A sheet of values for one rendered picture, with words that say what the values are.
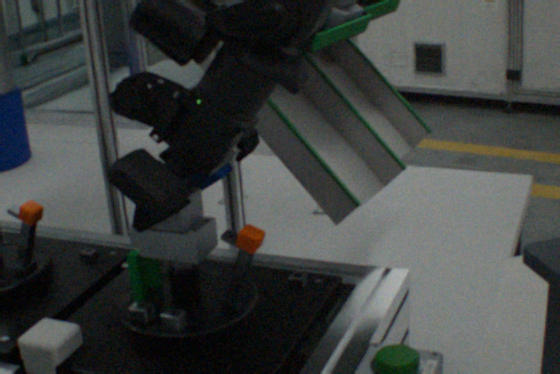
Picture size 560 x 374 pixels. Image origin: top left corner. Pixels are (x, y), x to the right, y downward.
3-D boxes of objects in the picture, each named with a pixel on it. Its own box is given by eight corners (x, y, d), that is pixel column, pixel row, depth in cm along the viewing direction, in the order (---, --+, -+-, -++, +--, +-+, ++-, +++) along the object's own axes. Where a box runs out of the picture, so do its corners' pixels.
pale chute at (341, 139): (385, 187, 103) (407, 167, 100) (336, 226, 93) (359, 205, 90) (244, 26, 106) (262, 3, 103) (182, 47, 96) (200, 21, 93)
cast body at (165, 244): (219, 245, 78) (212, 176, 75) (198, 265, 74) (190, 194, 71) (144, 235, 81) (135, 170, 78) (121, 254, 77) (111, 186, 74)
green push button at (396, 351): (424, 364, 72) (424, 346, 71) (413, 389, 69) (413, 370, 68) (381, 358, 73) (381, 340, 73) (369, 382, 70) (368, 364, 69)
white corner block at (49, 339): (88, 358, 77) (81, 323, 75) (61, 384, 73) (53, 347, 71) (50, 350, 79) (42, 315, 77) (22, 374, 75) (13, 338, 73)
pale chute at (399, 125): (412, 149, 116) (433, 131, 113) (372, 180, 106) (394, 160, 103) (286, 7, 119) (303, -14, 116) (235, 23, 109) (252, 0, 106)
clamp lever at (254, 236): (247, 295, 77) (267, 230, 74) (238, 305, 76) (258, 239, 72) (214, 279, 78) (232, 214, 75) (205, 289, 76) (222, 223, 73)
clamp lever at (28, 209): (36, 263, 87) (45, 206, 83) (25, 271, 85) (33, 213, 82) (11, 248, 88) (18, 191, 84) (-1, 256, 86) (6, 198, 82)
